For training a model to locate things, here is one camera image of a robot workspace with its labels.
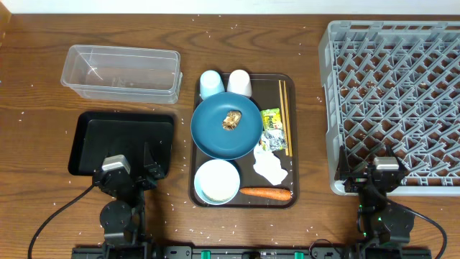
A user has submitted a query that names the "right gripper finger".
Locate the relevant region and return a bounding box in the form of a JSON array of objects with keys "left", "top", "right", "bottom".
[
  {"left": 386, "top": 145, "right": 408, "bottom": 171},
  {"left": 334, "top": 145, "right": 351, "bottom": 180}
]

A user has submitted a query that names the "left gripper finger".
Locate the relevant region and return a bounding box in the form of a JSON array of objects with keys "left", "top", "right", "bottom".
[
  {"left": 109, "top": 139, "right": 124, "bottom": 157},
  {"left": 143, "top": 142, "right": 165, "bottom": 180}
]

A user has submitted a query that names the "light blue rice bowl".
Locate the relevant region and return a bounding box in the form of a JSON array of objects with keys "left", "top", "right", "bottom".
[{"left": 193, "top": 158, "right": 242, "bottom": 206}]

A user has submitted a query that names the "white rice pile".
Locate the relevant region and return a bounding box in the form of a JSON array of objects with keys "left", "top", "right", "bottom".
[{"left": 199, "top": 160, "right": 239, "bottom": 202}]

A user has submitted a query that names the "dark blue plate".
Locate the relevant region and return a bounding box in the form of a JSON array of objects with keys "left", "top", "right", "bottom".
[{"left": 190, "top": 92, "right": 263, "bottom": 160}]

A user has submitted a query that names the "orange carrot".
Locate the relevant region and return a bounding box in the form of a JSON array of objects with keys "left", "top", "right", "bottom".
[{"left": 239, "top": 187, "right": 292, "bottom": 201}]

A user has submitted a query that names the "brown food scrap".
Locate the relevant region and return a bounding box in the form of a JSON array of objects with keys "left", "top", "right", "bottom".
[{"left": 222, "top": 111, "right": 242, "bottom": 131}]

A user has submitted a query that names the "green snack wrapper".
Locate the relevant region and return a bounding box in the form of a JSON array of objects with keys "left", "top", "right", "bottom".
[{"left": 260, "top": 108, "right": 283, "bottom": 130}]

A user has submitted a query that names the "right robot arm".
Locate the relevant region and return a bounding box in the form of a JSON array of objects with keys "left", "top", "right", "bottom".
[{"left": 334, "top": 146, "right": 415, "bottom": 258}]

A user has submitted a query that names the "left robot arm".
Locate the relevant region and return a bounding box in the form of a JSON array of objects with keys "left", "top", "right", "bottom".
[{"left": 92, "top": 142, "right": 165, "bottom": 258}]

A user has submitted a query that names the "black waste tray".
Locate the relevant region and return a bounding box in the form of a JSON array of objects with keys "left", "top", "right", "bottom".
[{"left": 68, "top": 112, "right": 174, "bottom": 176}]

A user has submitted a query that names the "grey dishwasher rack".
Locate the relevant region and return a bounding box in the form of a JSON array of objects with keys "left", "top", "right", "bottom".
[{"left": 318, "top": 20, "right": 459, "bottom": 196}]

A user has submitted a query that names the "left wooden chopstick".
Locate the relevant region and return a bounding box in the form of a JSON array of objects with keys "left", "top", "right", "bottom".
[{"left": 278, "top": 80, "right": 290, "bottom": 156}]

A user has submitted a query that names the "wooden chopstick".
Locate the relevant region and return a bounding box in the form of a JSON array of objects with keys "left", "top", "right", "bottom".
[
  {"left": 278, "top": 80, "right": 290, "bottom": 156},
  {"left": 283, "top": 81, "right": 293, "bottom": 157}
]

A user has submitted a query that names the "crumpled white napkin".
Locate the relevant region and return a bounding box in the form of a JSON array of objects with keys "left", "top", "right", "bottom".
[{"left": 253, "top": 145, "right": 288, "bottom": 186}]

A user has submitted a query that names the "clear plastic bin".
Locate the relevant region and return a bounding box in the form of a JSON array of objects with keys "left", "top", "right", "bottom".
[{"left": 60, "top": 45, "right": 183, "bottom": 104}]

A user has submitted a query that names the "right wooden chopstick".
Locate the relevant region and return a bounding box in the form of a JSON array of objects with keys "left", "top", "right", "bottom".
[{"left": 283, "top": 81, "right": 293, "bottom": 157}]

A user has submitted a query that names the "brown serving tray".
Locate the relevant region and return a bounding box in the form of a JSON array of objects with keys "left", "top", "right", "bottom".
[{"left": 189, "top": 73, "right": 300, "bottom": 209}]

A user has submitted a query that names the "light blue cup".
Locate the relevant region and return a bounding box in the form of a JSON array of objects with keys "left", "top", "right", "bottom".
[{"left": 200, "top": 70, "right": 225, "bottom": 100}]

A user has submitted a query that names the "pink cup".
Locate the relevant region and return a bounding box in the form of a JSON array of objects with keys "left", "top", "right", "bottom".
[{"left": 226, "top": 70, "right": 252, "bottom": 98}]

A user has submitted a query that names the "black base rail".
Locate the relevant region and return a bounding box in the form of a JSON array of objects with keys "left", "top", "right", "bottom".
[{"left": 70, "top": 245, "right": 432, "bottom": 259}]

